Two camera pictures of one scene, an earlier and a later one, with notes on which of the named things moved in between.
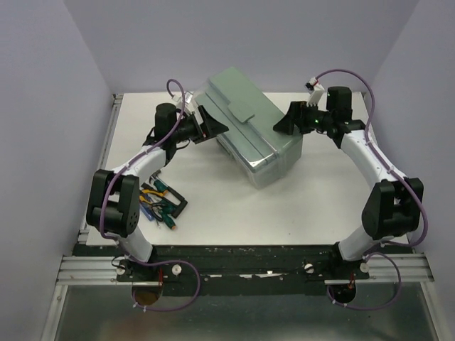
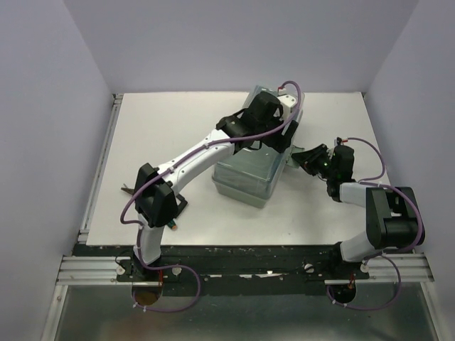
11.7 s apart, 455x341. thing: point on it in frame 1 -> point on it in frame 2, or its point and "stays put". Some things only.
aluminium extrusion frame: [94, 270] stays put
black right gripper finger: [286, 125] -> [302, 157]
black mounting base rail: [251, 269] stays put
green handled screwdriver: [168, 220] stays put
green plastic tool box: [267, 157] -> [251, 177]
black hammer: [180, 207] stays put
